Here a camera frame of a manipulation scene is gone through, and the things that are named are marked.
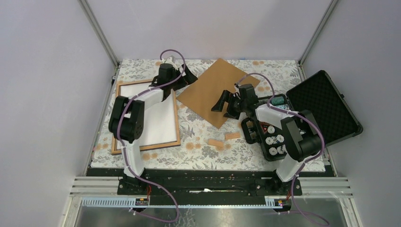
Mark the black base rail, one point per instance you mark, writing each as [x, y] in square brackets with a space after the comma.
[207, 187]

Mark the black poker chip case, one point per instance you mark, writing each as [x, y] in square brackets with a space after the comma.
[319, 95]

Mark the floral table cloth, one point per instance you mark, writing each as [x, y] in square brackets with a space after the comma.
[194, 151]

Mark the brown backing board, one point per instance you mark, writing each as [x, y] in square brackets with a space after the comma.
[204, 93]

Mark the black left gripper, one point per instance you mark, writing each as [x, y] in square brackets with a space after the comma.
[188, 78]

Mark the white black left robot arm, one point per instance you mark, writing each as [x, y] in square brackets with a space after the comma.
[126, 124]

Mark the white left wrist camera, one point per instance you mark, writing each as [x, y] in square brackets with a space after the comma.
[171, 59]

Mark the landscape photo print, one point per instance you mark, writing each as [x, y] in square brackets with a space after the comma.
[160, 120]

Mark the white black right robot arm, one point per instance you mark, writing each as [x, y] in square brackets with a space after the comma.
[286, 135]

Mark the small wooden block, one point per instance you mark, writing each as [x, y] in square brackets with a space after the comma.
[215, 143]
[232, 136]

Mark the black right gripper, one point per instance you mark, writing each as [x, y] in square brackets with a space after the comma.
[228, 97]

